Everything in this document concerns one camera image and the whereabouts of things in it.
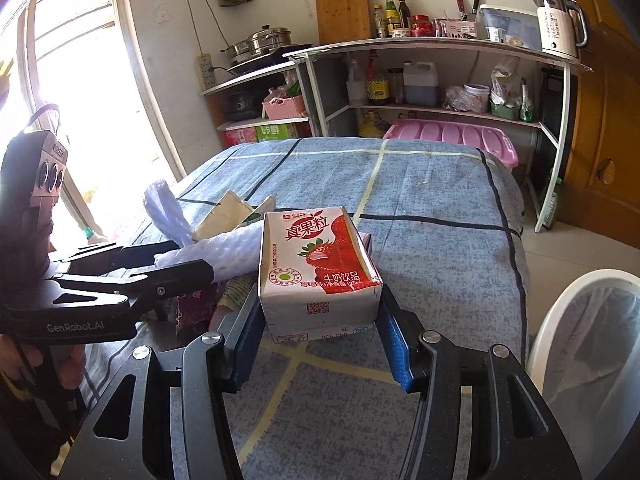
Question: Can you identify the magenta snack wrapper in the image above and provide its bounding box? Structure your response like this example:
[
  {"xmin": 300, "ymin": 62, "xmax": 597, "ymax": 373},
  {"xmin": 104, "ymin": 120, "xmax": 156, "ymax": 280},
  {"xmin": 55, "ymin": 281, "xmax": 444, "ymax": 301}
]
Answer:
[{"xmin": 176, "ymin": 282, "xmax": 230, "ymax": 346}]

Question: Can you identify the white trash bin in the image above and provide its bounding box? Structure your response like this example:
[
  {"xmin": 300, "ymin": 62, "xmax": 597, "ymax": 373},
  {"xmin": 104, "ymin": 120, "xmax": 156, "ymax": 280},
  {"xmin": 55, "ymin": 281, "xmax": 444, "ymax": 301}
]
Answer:
[{"xmin": 527, "ymin": 269, "xmax": 639, "ymax": 479}]

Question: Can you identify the crumpled beige paper carton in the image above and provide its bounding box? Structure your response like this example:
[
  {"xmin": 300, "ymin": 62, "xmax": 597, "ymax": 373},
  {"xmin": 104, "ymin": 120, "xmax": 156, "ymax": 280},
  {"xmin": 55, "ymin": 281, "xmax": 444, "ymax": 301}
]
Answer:
[{"xmin": 192, "ymin": 191, "xmax": 276, "ymax": 242}]

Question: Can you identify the wooden door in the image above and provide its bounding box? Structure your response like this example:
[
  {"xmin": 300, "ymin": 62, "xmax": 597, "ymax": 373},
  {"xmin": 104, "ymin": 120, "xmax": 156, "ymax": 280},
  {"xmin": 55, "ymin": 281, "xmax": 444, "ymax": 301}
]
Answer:
[{"xmin": 560, "ymin": 0, "xmax": 639, "ymax": 248}]

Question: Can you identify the pink plastic tub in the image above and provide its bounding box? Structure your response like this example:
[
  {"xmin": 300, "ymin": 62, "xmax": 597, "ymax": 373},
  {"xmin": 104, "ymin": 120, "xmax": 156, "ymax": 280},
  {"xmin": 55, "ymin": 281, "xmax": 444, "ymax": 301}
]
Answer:
[{"xmin": 384, "ymin": 119, "xmax": 520, "ymax": 170}]

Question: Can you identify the white metal shelf unit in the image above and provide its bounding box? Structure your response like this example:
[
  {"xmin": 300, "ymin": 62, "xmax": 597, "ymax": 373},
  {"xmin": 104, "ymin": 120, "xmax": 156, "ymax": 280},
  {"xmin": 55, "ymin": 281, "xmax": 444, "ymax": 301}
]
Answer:
[{"xmin": 288, "ymin": 37, "xmax": 589, "ymax": 229}]

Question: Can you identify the clear plastic storage box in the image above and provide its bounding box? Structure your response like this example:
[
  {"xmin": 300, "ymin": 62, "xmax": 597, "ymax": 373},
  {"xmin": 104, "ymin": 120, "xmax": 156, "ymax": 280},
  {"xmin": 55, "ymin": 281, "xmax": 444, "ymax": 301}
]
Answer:
[{"xmin": 477, "ymin": 4, "xmax": 541, "ymax": 51}]

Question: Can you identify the dark liquid jug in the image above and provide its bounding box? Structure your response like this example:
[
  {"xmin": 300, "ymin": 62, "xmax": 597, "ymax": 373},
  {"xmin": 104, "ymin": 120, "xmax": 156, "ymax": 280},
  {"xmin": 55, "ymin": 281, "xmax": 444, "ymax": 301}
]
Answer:
[{"xmin": 404, "ymin": 61, "xmax": 438, "ymax": 107}]

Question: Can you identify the soy sauce bottle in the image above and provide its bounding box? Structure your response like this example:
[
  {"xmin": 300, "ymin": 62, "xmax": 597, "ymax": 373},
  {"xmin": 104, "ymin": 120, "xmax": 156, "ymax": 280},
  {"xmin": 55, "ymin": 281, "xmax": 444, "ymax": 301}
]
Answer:
[{"xmin": 366, "ymin": 50, "xmax": 390, "ymax": 105}]

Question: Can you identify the pink green cardboard box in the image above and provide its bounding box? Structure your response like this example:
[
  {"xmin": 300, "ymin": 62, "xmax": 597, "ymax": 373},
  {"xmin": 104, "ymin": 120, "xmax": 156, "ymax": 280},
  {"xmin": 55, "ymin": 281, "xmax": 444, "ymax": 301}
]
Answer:
[{"xmin": 224, "ymin": 124, "xmax": 298, "ymax": 145}]

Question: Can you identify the white electric kettle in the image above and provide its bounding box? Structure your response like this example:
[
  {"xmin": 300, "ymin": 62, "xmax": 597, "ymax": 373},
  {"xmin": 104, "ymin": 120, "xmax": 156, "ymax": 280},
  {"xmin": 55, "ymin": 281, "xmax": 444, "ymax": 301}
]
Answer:
[{"xmin": 534, "ymin": 0, "xmax": 589, "ymax": 58}]

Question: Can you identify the strawberry milk carton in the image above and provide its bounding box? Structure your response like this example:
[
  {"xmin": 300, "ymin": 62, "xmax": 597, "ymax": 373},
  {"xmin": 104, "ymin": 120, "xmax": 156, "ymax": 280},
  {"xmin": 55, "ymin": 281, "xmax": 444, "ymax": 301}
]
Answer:
[{"xmin": 258, "ymin": 207, "xmax": 383, "ymax": 344}]

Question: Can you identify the power strip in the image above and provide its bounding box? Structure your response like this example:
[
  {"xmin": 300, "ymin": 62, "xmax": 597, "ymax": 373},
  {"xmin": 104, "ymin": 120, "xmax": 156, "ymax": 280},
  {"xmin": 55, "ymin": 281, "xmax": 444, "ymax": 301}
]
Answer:
[{"xmin": 195, "ymin": 53, "xmax": 216, "ymax": 91}]

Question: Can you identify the red jar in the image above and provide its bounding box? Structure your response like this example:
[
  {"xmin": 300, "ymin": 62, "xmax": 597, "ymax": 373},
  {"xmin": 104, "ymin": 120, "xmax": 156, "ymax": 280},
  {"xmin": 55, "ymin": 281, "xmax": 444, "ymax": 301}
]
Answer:
[{"xmin": 410, "ymin": 14, "xmax": 436, "ymax": 37}]

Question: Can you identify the wooden cutting board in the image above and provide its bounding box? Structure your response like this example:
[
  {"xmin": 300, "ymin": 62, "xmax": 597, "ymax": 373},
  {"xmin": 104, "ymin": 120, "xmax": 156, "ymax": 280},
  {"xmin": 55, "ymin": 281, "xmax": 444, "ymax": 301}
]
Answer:
[{"xmin": 314, "ymin": 0, "xmax": 373, "ymax": 44}]

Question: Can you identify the steel steamer pot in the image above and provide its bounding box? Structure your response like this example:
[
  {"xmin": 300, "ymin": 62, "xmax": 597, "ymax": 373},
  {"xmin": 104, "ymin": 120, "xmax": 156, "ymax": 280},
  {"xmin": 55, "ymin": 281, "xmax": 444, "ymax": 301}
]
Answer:
[{"xmin": 221, "ymin": 25, "xmax": 292, "ymax": 65}]

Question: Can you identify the wooden side shelf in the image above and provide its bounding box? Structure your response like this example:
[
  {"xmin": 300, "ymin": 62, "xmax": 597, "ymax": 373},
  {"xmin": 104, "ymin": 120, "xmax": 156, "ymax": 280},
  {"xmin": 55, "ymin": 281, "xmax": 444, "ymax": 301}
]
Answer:
[{"xmin": 201, "ymin": 61, "xmax": 312, "ymax": 148}]

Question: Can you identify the white foam net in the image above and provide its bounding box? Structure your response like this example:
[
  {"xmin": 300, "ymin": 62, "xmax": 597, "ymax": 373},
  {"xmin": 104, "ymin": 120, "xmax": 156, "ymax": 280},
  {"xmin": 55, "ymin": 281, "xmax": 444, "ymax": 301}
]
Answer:
[
  {"xmin": 154, "ymin": 220, "xmax": 264, "ymax": 283},
  {"xmin": 143, "ymin": 180, "xmax": 193, "ymax": 248}
]

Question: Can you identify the pink woven basket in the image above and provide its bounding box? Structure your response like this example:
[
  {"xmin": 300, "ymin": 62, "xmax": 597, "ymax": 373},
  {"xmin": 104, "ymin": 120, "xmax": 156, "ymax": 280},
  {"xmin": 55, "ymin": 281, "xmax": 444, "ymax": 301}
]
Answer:
[{"xmin": 262, "ymin": 94, "xmax": 306, "ymax": 120}]

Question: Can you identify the left hand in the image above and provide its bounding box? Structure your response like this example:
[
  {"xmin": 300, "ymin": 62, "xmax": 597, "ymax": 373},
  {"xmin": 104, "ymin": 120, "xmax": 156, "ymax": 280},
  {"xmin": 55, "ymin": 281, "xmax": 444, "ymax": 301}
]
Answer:
[{"xmin": 0, "ymin": 335, "xmax": 86, "ymax": 390}]

